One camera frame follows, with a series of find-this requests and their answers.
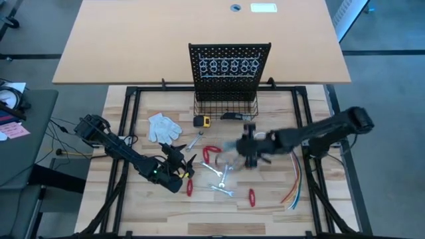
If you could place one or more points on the large tan table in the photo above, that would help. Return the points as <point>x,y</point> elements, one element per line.
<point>133,40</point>

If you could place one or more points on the grey side desk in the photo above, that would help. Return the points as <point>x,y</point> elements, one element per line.
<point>30,149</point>

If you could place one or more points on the silver combination wrench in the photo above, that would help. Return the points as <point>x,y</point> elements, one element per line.
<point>236,162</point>
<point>224,176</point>
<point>221,190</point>
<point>211,168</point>
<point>194,141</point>

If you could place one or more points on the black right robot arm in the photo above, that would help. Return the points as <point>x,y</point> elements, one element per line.
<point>318,131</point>

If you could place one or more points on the yellow black tape measure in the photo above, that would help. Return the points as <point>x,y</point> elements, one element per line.
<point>202,121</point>

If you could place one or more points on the white rectangular outlet plate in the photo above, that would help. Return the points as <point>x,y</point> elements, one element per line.
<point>264,7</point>

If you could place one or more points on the black metal pegboard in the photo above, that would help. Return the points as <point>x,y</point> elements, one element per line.
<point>229,88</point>

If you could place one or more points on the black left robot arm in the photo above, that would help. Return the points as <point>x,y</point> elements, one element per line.
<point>126,154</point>

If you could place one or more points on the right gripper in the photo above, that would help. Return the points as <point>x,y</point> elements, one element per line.
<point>259,146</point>

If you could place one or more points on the white perforated panel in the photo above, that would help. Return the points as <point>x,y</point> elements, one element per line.
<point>348,16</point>

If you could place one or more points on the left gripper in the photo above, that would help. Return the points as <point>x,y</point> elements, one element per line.
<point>174,164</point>

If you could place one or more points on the white knit work glove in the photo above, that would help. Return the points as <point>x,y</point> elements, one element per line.
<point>162,129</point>

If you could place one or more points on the white paper sheet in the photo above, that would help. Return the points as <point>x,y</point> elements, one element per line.
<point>16,87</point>

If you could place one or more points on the pink paper note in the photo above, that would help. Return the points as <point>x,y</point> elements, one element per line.
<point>15,130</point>

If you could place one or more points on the black caster wheel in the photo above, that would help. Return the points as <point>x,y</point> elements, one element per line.
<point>12,22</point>

